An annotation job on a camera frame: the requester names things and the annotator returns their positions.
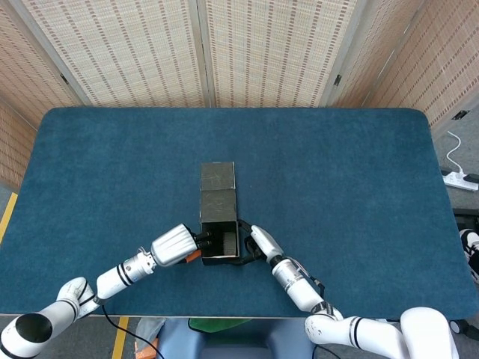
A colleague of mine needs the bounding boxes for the black floor object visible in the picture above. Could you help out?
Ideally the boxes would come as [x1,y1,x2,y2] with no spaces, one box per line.
[452,208,479,231]

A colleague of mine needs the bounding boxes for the green cloth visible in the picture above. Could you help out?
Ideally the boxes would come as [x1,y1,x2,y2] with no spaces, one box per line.
[188,317,251,334]

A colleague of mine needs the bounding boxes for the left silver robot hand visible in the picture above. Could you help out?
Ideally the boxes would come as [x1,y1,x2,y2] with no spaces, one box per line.
[150,223,220,267]

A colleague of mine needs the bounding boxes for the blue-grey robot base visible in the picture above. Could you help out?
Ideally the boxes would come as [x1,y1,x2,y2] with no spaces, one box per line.
[156,317,317,359]

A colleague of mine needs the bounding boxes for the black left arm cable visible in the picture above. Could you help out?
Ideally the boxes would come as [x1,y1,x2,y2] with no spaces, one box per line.
[100,304,162,359]

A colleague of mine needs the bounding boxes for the black and white shoe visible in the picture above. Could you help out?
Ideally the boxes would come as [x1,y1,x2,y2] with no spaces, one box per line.
[459,228,479,281]

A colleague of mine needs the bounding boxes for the yellow floor tape strip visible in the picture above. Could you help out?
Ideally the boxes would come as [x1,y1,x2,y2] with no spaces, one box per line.
[112,316,130,359]
[0,192,19,244]

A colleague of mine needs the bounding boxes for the white power cable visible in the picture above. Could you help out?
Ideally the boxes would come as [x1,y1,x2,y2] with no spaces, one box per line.
[446,130,467,177]

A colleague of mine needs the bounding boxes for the blue felt table cover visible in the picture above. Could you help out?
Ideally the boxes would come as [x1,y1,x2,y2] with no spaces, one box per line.
[0,107,479,319]

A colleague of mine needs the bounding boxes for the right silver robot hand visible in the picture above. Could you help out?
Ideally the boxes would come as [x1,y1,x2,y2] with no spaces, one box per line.
[235,220,284,267]

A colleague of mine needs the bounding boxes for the grey and orange bag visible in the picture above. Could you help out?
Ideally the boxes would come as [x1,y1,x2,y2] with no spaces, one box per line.
[133,317,165,359]

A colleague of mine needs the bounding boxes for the white power strip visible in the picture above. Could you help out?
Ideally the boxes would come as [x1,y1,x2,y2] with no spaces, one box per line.
[442,170,479,191]

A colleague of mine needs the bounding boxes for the dark foldable cardboard box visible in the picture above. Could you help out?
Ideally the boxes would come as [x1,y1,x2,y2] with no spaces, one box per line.
[199,161,240,267]

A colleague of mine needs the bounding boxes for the woven bamboo screen panel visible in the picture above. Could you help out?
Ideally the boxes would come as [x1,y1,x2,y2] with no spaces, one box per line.
[321,0,479,130]
[0,0,91,188]
[196,0,370,108]
[10,0,213,108]

